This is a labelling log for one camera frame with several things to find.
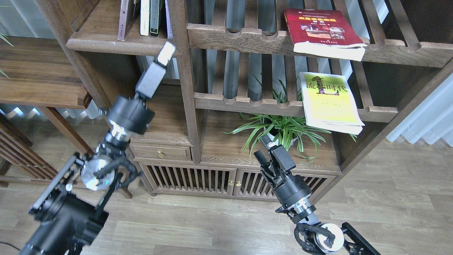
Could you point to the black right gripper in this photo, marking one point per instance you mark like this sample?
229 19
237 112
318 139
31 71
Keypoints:
291 190

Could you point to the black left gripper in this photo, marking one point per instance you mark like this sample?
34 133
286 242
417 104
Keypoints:
130 115

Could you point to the maroon book white characters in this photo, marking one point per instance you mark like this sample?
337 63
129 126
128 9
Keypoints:
128 13

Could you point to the yellow green book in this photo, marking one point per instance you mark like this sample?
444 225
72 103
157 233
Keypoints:
329 104

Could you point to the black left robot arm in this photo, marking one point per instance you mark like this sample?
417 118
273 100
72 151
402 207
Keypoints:
71 210

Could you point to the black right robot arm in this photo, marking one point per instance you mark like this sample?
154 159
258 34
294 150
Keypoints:
319 238

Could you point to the red book on shelf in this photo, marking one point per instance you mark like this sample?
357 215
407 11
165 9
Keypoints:
324 33

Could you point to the white plant pot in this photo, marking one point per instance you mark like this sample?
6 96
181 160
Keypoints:
278 138

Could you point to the pale upright book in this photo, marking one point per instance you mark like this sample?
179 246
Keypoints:
168 21

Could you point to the spider plant green leaves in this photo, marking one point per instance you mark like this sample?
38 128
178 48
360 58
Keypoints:
260 124

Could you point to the white upright book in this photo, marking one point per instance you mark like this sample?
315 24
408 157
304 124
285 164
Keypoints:
144 17

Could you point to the dark wooden bookshelf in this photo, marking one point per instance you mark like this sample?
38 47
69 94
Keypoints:
236 56

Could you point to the wooden side table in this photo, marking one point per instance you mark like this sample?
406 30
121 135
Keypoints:
38 73

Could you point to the white curtain right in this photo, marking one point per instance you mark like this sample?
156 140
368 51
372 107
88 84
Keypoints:
432 120

